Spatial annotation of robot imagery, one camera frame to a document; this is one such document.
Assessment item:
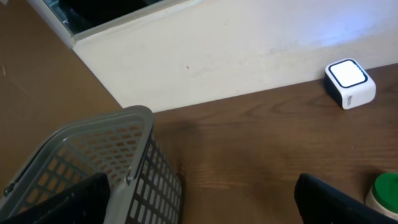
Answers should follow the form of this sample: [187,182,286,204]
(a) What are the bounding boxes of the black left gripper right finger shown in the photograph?
[294,173,397,224]

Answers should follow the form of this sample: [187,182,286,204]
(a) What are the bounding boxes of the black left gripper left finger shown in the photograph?
[1,173,110,224]

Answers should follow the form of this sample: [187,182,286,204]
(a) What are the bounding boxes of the grey plastic basket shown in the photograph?
[1,106,184,224]

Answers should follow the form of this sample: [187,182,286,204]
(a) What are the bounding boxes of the green lid jar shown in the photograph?
[365,172,398,220]

